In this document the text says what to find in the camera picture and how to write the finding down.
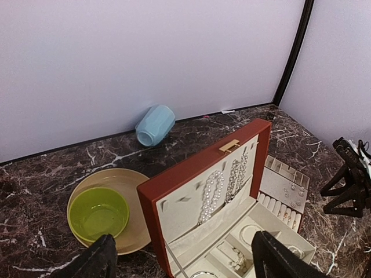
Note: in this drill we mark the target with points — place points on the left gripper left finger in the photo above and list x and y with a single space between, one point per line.
99 260

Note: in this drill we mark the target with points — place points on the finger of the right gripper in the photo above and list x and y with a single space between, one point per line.
347 204
339 179

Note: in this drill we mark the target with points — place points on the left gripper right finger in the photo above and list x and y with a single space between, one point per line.
272 259

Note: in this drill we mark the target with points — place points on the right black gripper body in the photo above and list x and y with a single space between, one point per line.
359 190

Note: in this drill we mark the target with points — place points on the white bangle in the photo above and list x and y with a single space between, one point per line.
296 251

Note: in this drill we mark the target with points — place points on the small red jewelry tray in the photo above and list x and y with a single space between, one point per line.
284 191

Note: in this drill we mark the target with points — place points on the large red jewelry box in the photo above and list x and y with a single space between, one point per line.
202 213

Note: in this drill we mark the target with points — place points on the green bowl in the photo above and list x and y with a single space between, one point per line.
98 211

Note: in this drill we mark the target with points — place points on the beige plate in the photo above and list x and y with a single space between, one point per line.
135 236

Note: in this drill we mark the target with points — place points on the light blue faceted cup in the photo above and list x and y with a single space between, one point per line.
155 125

